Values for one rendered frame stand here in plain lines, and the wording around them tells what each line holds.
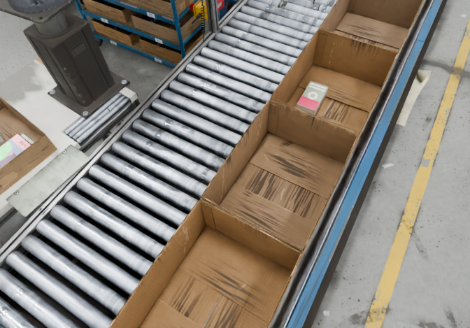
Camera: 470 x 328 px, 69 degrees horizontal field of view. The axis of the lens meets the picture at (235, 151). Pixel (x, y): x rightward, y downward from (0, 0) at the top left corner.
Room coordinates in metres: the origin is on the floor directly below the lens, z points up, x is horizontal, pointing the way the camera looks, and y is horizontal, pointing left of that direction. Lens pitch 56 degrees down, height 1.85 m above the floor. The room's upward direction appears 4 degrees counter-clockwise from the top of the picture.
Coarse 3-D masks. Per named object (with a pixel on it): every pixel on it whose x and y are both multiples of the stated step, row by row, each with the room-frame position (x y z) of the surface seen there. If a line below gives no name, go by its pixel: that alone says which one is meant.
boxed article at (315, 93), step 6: (312, 84) 0.91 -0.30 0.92; (318, 84) 0.91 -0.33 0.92; (306, 90) 0.88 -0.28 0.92; (312, 90) 0.88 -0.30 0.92; (318, 90) 0.88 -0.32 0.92; (324, 90) 0.88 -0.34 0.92; (306, 96) 0.85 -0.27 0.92; (312, 96) 0.85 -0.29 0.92; (318, 96) 0.85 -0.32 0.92; (324, 96) 0.86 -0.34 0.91; (300, 102) 0.83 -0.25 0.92; (306, 102) 0.82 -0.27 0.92; (312, 102) 0.82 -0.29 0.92; (318, 102) 0.82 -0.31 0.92; (300, 108) 0.81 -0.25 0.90; (306, 108) 0.80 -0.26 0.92; (312, 108) 0.79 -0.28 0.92
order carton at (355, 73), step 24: (312, 48) 1.03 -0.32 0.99; (336, 48) 1.02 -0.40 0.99; (360, 48) 0.97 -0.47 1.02; (288, 72) 0.85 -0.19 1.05; (312, 72) 1.01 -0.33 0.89; (336, 72) 1.00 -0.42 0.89; (360, 72) 0.96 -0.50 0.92; (384, 72) 0.91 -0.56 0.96; (288, 96) 0.87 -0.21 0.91; (336, 96) 0.87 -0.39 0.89; (360, 96) 0.86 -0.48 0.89; (336, 120) 0.76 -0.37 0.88; (360, 120) 0.75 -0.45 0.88
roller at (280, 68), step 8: (216, 48) 1.38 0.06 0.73; (224, 48) 1.37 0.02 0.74; (232, 48) 1.36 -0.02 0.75; (232, 56) 1.33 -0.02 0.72; (240, 56) 1.31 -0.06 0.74; (248, 56) 1.30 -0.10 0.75; (256, 56) 1.29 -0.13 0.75; (256, 64) 1.26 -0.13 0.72; (264, 64) 1.24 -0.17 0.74; (272, 64) 1.23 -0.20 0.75; (280, 64) 1.22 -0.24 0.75; (280, 72) 1.19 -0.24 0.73
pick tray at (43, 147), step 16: (0, 112) 1.04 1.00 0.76; (16, 112) 0.96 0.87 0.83; (0, 128) 0.95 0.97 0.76; (16, 128) 0.94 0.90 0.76; (32, 128) 0.92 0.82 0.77; (0, 144) 0.86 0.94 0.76; (32, 144) 0.78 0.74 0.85; (48, 144) 0.81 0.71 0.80; (16, 160) 0.72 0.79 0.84; (32, 160) 0.75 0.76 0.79; (0, 176) 0.67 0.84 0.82; (16, 176) 0.69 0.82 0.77; (0, 192) 0.64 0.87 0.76
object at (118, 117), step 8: (128, 104) 1.07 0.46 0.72; (136, 104) 1.10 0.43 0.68; (120, 112) 1.02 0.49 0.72; (128, 112) 1.04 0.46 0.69; (112, 120) 0.98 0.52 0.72; (120, 120) 1.01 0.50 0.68; (104, 128) 0.94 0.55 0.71; (88, 136) 0.91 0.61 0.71; (96, 136) 0.90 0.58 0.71; (104, 136) 1.42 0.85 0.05; (80, 144) 0.86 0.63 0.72; (88, 144) 0.87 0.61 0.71; (8, 216) 0.57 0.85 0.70; (0, 224) 0.54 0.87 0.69
